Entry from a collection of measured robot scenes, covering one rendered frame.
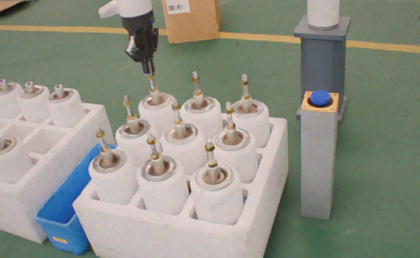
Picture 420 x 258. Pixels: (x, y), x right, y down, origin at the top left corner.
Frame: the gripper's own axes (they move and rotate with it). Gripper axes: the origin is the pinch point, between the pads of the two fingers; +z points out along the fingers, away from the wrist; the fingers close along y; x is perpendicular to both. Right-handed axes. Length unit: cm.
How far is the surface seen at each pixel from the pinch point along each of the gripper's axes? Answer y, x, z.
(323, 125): -6.4, -42.1, 7.4
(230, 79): 55, 2, 35
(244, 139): -11.0, -26.4, 9.8
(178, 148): -15.8, -13.4, 10.5
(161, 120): -3.8, -2.7, 12.8
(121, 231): -31.2, -4.4, 22.6
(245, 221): -26.3, -30.9, 17.2
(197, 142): -12.7, -16.4, 10.6
